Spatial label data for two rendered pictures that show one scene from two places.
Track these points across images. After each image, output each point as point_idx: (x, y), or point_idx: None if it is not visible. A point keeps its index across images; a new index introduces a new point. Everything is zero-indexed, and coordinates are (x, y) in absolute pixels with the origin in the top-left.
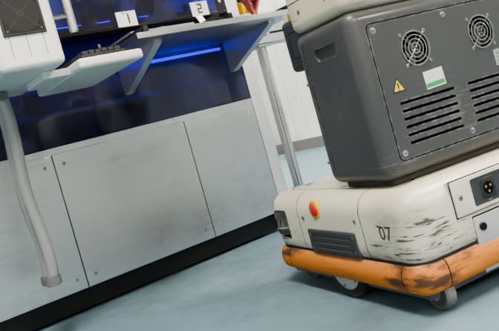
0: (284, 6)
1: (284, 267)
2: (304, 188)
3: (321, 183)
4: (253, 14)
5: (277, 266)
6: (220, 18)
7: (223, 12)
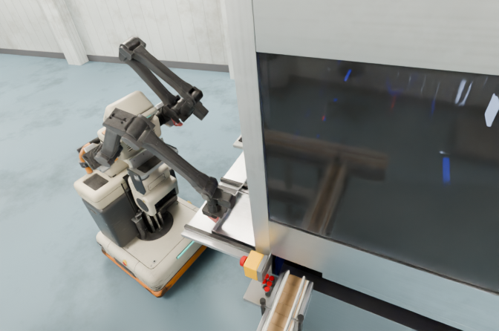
0: (189, 225)
1: (232, 256)
2: (196, 212)
3: (189, 216)
4: (206, 200)
5: (237, 258)
6: (225, 186)
7: None
